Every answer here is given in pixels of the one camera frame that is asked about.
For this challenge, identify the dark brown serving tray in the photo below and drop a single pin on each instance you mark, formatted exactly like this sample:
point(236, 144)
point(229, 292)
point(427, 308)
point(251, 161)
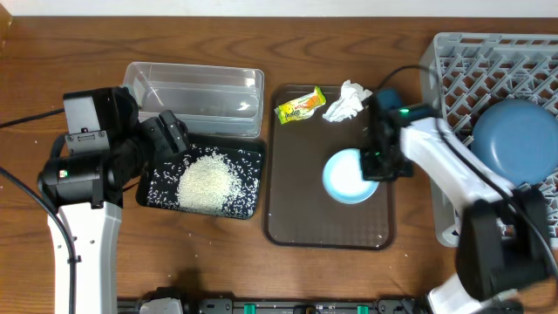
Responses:
point(298, 211)

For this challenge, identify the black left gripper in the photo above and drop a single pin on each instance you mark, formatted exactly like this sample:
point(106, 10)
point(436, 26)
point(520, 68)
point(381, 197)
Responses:
point(153, 131)

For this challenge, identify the grey dishwasher rack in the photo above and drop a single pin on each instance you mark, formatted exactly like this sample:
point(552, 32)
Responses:
point(471, 72)

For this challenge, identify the black plastic bin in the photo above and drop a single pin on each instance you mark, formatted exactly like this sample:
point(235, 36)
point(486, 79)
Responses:
point(152, 192)

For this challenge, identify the light blue rice bowl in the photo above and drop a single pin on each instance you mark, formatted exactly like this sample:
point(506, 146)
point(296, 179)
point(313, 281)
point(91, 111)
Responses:
point(343, 178)

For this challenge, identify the green snack wrapper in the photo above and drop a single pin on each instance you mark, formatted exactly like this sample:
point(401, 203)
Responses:
point(300, 108)

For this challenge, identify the clear plastic bin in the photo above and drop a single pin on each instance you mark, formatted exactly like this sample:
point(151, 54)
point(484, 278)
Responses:
point(211, 100)

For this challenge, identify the large blue bowl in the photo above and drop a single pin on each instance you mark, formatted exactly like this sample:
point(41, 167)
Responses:
point(517, 139)

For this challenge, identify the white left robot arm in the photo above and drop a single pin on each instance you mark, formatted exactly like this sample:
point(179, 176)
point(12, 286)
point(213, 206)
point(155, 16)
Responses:
point(85, 244)

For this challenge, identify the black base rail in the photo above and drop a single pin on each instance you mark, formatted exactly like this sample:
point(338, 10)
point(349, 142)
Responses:
point(226, 302)

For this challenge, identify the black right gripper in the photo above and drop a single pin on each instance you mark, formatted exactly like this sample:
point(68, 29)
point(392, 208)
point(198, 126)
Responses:
point(370, 174)

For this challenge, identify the crumpled white tissue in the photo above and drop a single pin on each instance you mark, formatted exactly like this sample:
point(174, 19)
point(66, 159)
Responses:
point(349, 104)

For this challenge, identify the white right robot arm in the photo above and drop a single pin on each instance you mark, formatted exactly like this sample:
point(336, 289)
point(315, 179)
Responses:
point(503, 244)

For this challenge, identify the pile of white rice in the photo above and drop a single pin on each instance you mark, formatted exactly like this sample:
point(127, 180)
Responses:
point(209, 183)

